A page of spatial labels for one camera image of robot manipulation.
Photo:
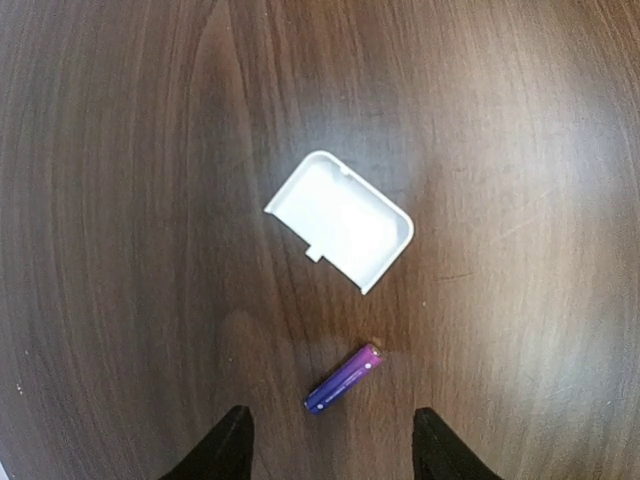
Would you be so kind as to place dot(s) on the white battery cover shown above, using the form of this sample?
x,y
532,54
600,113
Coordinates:
x,y
342,218

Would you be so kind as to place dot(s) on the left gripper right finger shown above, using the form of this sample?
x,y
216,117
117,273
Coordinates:
x,y
438,453

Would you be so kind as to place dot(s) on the purple AAA battery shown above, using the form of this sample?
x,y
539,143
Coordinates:
x,y
357,367

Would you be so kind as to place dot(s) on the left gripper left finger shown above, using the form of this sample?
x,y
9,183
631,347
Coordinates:
x,y
226,452

